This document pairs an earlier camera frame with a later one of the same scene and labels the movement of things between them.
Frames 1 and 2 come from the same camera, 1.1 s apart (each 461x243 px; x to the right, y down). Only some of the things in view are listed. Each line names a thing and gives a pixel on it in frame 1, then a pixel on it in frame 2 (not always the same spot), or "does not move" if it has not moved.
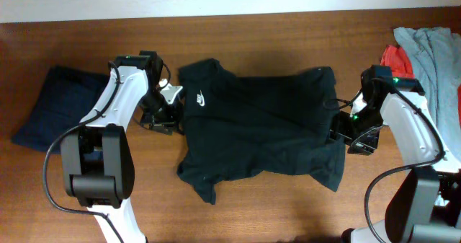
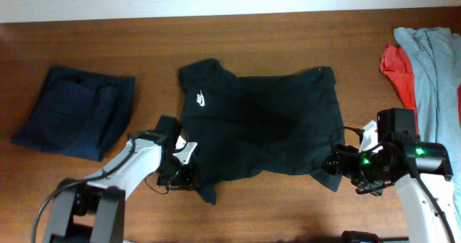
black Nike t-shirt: (235, 127) does not move
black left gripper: (171, 121) to (189, 181)
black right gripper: (338, 126) to (345, 167)
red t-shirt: (399, 59) does not move
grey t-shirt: (435, 54) does not move
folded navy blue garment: (65, 96) does not move
